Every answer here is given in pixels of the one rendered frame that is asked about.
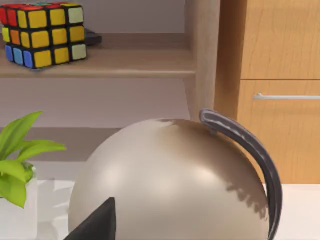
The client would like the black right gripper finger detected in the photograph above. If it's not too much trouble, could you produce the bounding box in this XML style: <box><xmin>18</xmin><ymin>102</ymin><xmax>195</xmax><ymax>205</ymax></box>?
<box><xmin>62</xmin><ymin>196</ymin><xmax>117</xmax><ymax>240</ymax></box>

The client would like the beige globe with grey arc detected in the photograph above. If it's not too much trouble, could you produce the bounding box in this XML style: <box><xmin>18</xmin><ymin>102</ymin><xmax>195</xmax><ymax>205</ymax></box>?
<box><xmin>67</xmin><ymin>107</ymin><xmax>283</xmax><ymax>240</ymax></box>

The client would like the green plant in white pot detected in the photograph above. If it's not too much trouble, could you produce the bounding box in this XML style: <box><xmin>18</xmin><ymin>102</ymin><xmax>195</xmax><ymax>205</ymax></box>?
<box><xmin>0</xmin><ymin>110</ymin><xmax>67</xmax><ymax>240</ymax></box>

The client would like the open wooden shelf unit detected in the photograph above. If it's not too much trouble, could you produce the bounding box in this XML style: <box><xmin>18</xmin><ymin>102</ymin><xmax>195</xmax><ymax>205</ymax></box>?
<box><xmin>0</xmin><ymin>0</ymin><xmax>221</xmax><ymax>163</ymax></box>

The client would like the small black object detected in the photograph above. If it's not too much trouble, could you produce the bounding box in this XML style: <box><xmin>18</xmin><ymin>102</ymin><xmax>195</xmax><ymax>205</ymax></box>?
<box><xmin>83</xmin><ymin>27</ymin><xmax>103</xmax><ymax>47</ymax></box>

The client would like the wooden drawer front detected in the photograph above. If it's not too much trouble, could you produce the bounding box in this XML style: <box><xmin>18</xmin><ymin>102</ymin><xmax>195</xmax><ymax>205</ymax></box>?
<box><xmin>236</xmin><ymin>79</ymin><xmax>320</xmax><ymax>185</ymax></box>

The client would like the colourful puzzle cube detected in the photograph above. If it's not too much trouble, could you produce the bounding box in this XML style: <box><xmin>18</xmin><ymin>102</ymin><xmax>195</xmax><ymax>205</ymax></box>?
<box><xmin>0</xmin><ymin>1</ymin><xmax>88</xmax><ymax>70</ymax></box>

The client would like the wooden cupboard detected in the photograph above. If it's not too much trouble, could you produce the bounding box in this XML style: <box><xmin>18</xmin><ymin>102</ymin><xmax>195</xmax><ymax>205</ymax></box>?
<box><xmin>213</xmin><ymin>0</ymin><xmax>320</xmax><ymax>185</ymax></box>

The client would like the long metal handle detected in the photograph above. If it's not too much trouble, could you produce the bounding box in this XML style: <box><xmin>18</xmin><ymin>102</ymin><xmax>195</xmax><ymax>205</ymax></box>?
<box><xmin>252</xmin><ymin>92</ymin><xmax>320</xmax><ymax>101</ymax></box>

